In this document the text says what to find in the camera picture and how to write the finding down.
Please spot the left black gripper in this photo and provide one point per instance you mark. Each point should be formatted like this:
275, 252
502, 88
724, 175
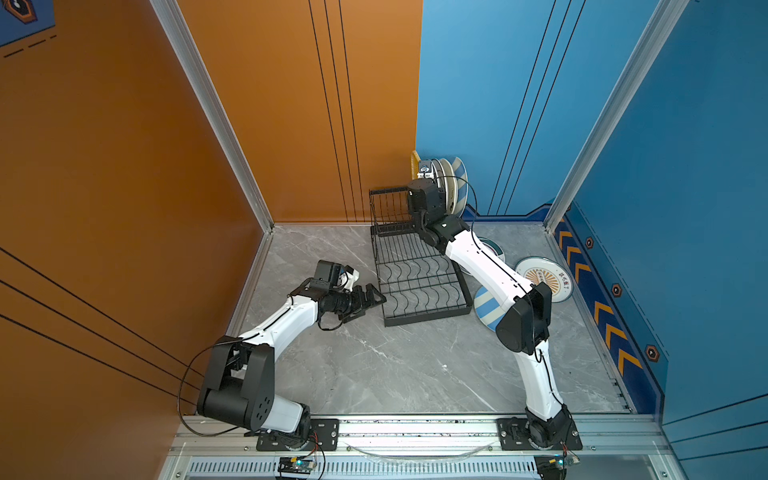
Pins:
360, 305

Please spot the black wire dish rack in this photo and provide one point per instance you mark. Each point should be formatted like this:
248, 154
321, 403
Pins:
419, 282

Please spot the white plate red characters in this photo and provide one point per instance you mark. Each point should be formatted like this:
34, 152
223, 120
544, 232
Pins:
426, 169

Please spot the blue white striped plate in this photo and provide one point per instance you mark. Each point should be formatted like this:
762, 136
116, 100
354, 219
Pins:
462, 192

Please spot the yellow woven bamboo tray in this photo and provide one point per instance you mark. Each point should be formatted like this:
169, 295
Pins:
414, 164

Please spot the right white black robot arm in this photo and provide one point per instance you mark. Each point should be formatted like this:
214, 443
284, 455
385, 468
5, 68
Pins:
526, 313

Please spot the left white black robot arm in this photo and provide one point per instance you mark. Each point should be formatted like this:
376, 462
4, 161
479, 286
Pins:
239, 386

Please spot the white plate green red rim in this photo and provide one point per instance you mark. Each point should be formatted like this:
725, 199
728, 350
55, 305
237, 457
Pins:
492, 248

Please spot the white plate orange sunburst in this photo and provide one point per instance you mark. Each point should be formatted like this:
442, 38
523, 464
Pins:
543, 270

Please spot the left green circuit board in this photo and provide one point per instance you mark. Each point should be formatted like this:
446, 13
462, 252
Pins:
296, 468

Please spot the green circuit board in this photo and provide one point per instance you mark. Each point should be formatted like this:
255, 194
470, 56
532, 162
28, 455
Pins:
296, 468
563, 462

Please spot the right green circuit board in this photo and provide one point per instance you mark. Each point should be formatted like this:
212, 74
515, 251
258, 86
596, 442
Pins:
563, 462

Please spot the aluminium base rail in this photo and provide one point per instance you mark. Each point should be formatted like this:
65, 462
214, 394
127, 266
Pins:
424, 446

